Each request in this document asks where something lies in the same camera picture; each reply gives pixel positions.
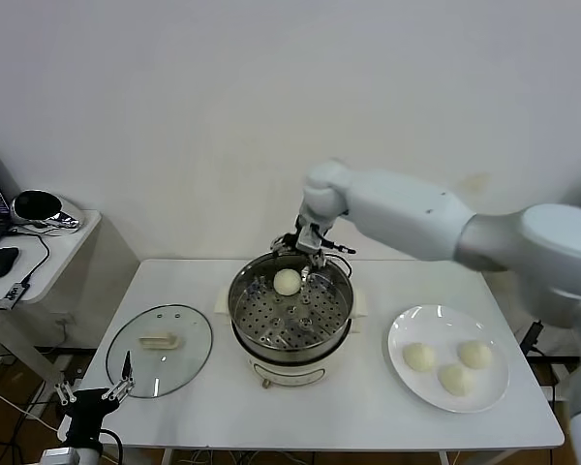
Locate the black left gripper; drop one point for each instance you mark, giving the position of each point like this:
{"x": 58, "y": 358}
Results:
{"x": 84, "y": 412}

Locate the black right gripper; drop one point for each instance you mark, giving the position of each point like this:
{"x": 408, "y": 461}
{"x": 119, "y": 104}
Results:
{"x": 323, "y": 242}

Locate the white steamed baozi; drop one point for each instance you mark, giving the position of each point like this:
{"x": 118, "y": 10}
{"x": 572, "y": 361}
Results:
{"x": 419, "y": 357}
{"x": 456, "y": 379}
{"x": 475, "y": 353}
{"x": 286, "y": 282}

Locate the round glass lid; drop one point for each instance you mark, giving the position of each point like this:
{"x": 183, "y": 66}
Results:
{"x": 193, "y": 339}

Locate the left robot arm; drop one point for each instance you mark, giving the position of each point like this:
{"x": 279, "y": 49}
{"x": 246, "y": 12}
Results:
{"x": 87, "y": 457}

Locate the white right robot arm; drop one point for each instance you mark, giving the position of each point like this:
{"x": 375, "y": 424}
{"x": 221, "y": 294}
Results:
{"x": 406, "y": 218}

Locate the perforated steel steamer basket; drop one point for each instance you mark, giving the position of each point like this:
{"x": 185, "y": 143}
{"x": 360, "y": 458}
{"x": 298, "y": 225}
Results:
{"x": 290, "y": 319}

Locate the cream electric cooker base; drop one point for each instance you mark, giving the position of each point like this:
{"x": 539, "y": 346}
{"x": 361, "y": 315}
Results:
{"x": 290, "y": 375}

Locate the small usb adapter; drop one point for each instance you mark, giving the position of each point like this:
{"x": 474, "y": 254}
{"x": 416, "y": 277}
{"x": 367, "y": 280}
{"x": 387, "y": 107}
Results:
{"x": 12, "y": 295}

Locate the white side table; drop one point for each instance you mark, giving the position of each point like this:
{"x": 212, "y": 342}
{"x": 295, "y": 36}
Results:
{"x": 561, "y": 382}
{"x": 63, "y": 257}

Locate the black computer mouse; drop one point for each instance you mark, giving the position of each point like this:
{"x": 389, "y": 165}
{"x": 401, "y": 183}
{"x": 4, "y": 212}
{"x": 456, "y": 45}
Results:
{"x": 0, "y": 261}

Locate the white round plate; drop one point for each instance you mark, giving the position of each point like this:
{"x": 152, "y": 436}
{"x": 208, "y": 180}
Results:
{"x": 406, "y": 382}

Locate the shiny chrome headset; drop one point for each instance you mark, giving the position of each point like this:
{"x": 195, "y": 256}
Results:
{"x": 34, "y": 206}

